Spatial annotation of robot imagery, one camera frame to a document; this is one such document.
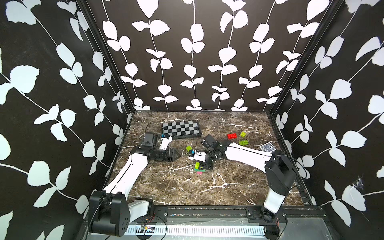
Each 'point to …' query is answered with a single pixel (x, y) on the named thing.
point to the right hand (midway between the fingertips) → (199, 162)
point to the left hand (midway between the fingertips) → (176, 153)
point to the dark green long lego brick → (198, 170)
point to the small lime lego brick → (243, 134)
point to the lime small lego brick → (188, 148)
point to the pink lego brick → (199, 172)
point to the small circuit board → (145, 229)
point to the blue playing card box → (267, 147)
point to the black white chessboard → (181, 129)
